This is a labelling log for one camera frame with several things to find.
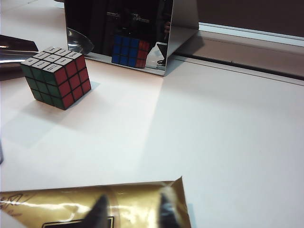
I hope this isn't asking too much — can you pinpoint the clear curved plastic piece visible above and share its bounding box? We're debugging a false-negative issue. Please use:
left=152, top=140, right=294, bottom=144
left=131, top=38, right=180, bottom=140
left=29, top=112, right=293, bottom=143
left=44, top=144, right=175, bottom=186
left=66, top=27, right=94, bottom=55

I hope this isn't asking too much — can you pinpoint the table cable flap cover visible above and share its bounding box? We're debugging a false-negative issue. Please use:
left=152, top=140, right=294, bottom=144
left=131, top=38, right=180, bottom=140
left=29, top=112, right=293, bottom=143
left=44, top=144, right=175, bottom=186
left=171, top=30, right=304, bottom=86

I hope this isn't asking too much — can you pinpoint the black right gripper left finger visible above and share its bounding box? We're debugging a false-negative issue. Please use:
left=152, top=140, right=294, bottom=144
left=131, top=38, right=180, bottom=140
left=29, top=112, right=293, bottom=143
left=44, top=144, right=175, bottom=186
left=84, top=194, right=110, bottom=228

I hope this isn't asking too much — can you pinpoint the Rubik's cube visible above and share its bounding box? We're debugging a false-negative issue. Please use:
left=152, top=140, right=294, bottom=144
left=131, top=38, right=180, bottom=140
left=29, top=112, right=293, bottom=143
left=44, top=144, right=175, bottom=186
left=20, top=45, right=92, bottom=111

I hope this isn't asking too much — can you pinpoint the taped black right gripper right finger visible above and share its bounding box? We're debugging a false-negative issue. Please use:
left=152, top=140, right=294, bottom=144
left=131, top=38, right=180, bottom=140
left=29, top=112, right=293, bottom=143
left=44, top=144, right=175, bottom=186
left=158, top=192, right=183, bottom=228

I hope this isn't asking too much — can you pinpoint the gold tissue pack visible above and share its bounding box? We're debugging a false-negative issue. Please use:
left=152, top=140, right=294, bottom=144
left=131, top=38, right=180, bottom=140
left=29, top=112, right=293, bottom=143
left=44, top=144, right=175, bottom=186
left=0, top=175, right=192, bottom=228

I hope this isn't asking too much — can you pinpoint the shiny silver foil object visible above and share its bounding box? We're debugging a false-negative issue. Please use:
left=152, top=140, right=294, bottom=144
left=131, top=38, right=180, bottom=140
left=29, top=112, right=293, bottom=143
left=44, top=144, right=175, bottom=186
left=0, top=35, right=39, bottom=70

